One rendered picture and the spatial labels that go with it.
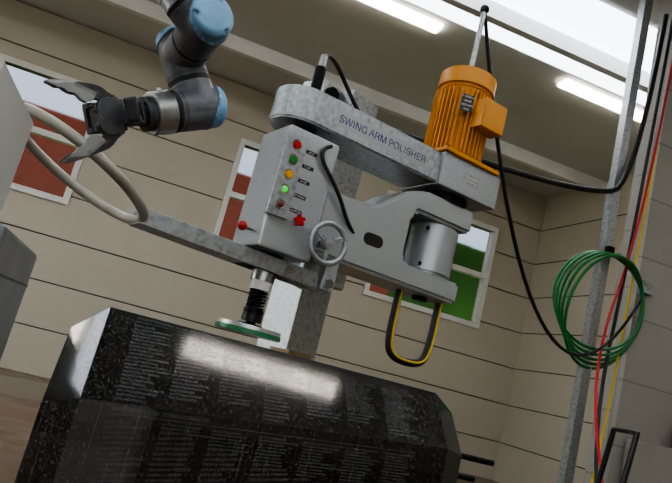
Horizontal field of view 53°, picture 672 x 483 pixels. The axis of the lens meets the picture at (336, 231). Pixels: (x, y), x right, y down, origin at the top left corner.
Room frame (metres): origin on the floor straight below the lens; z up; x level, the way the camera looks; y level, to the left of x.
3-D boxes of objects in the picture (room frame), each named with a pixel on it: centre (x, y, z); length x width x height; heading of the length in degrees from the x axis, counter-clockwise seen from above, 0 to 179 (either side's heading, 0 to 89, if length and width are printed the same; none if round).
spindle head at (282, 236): (2.26, 0.13, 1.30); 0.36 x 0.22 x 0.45; 120
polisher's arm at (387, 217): (2.41, -0.15, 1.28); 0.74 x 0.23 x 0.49; 120
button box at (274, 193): (2.09, 0.20, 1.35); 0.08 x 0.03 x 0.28; 120
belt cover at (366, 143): (2.40, -0.11, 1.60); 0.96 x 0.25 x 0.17; 120
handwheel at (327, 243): (2.18, 0.03, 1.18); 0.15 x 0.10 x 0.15; 120
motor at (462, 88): (2.54, -0.38, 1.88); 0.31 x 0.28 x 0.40; 30
